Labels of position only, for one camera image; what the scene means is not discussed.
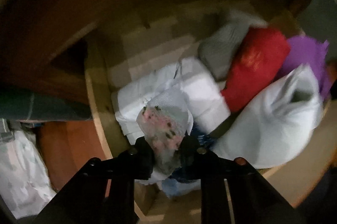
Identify large white garment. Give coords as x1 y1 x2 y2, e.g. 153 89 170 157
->
212 65 323 169

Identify floral mesh underwear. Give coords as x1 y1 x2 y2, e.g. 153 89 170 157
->
136 87 194 176

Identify red underwear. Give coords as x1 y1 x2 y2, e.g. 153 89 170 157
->
221 28 291 113

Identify grey underwear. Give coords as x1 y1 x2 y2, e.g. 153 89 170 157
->
198 9 268 81

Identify purple bra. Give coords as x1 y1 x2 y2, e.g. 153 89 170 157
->
275 36 332 100

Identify light blue underwear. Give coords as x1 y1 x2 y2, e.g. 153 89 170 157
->
161 178 201 198

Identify dark navy lace underwear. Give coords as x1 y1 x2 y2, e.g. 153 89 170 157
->
190 123 217 149

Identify white folded underwear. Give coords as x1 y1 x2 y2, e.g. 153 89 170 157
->
111 57 230 145

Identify wooden drawer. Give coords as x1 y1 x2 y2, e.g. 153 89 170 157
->
85 0 336 223

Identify white floral bedsheet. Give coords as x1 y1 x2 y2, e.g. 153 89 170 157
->
1 119 56 219

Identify blue checked cloth cover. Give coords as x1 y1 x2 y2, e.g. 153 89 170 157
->
1 93 92 122

